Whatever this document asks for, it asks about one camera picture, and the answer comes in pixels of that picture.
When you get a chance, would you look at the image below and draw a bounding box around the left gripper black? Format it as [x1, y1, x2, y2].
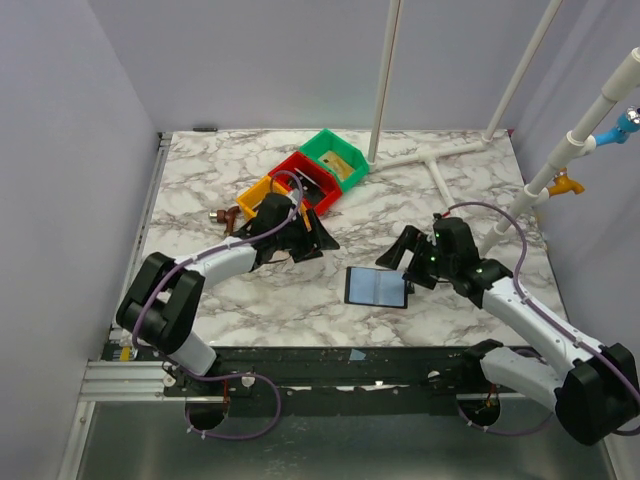
[272, 207, 339, 262]

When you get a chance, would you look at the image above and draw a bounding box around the black leather card holder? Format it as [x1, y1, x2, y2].
[344, 267, 413, 309]

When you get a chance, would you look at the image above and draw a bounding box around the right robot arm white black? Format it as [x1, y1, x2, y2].
[376, 217, 639, 445]

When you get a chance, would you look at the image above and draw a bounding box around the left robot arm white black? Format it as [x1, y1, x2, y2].
[115, 193, 339, 395]

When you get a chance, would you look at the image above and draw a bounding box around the black card in red bin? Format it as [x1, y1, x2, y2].
[295, 168, 326, 208]

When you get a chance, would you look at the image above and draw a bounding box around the red plastic bin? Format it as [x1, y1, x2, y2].
[269, 151, 342, 216]

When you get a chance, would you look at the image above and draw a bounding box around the green plastic bin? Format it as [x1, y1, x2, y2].
[299, 129, 370, 193]

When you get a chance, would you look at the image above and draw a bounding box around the yellow plastic bin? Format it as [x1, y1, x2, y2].
[234, 176, 310, 238]

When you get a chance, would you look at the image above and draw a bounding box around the brown metal faucet fitting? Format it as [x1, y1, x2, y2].
[209, 205, 242, 236]

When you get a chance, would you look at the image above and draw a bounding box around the orange faucet fitting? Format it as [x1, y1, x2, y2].
[547, 168, 585, 197]

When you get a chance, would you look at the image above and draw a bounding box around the blue faucet fitting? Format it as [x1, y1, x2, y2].
[595, 106, 640, 148]

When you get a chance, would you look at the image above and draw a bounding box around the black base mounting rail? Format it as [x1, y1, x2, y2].
[164, 347, 492, 417]

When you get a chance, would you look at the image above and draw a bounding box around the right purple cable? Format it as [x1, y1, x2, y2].
[432, 201, 640, 437]

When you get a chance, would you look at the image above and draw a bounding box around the aluminium extrusion rail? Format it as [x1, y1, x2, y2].
[79, 357, 184, 401]

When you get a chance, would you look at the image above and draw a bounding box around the white PVC pipe frame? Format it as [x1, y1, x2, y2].
[367, 0, 640, 264]

